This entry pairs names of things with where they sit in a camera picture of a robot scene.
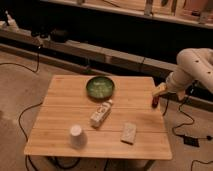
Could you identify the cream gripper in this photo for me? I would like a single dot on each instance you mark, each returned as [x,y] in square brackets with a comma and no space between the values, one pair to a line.
[171,85]

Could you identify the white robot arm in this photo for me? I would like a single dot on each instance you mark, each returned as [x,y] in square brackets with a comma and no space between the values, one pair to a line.
[192,64]

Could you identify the black power adapter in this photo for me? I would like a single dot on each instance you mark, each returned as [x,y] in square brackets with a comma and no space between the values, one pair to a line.
[191,141]

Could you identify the beige sponge block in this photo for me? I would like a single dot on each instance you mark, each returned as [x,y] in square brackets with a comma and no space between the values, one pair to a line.
[129,133]

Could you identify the white milk carton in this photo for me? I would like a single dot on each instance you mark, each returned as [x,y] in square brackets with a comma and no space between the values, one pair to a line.
[98,117]

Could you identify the green bowl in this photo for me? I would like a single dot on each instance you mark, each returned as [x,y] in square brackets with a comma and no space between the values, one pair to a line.
[100,87]

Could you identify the wooden table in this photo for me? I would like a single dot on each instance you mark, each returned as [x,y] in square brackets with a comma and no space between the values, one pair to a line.
[71,124]

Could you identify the white paper cup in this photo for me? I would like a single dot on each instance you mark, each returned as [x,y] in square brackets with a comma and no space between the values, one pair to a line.
[78,138]

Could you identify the dark object on ledge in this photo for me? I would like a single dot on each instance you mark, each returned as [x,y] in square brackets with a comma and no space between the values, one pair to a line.
[59,35]

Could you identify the white bottle on ledge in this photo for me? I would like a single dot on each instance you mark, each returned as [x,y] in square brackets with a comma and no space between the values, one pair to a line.
[12,23]

